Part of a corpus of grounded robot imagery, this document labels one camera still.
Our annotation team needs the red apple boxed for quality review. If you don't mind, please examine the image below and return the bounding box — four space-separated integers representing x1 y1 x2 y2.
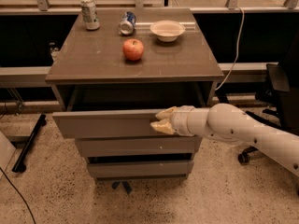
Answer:
122 38 144 62

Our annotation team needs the grey bottom drawer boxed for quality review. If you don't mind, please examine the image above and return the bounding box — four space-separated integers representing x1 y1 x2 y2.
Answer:
87 161 194 179

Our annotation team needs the grey middle drawer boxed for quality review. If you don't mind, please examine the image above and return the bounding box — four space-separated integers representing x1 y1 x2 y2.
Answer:
75 136 202 157

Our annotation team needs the black floor cable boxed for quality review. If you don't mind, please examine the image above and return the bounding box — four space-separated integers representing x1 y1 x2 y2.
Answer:
0 166 37 224

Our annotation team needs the white bowl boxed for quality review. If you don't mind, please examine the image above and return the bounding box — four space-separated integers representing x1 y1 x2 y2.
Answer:
150 21 185 42

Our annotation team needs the black office chair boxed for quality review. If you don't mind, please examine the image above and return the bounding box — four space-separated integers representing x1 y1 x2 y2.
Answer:
237 31 299 198

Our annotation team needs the black bar on floor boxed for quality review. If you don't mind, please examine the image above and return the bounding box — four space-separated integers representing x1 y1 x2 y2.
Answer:
12 114 47 173

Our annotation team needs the grey top drawer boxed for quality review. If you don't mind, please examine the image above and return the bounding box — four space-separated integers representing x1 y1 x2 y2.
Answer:
52 109 164 138

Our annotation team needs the white hanging cable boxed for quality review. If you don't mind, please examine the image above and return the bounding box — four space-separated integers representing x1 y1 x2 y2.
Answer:
214 7 246 91

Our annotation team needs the grey drawer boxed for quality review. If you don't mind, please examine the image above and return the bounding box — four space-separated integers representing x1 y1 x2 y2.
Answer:
52 109 164 138
87 161 194 179
75 136 202 157

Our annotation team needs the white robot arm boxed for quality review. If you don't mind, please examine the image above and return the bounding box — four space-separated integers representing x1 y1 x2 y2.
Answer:
150 104 299 176

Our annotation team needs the grey drawer cabinet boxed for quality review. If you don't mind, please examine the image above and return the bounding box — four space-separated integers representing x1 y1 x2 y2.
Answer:
45 7 225 185

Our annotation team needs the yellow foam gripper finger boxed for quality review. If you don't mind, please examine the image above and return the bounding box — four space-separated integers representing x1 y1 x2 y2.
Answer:
155 106 177 120
150 119 176 135

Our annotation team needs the blue soda can lying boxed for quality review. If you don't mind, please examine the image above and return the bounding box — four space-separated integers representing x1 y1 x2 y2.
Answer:
119 11 136 35

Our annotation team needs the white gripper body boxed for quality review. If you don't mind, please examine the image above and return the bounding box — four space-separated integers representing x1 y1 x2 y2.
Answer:
170 105 194 136

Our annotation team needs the metal window rail frame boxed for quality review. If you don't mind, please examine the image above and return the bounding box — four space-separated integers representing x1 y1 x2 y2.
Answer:
0 0 299 89

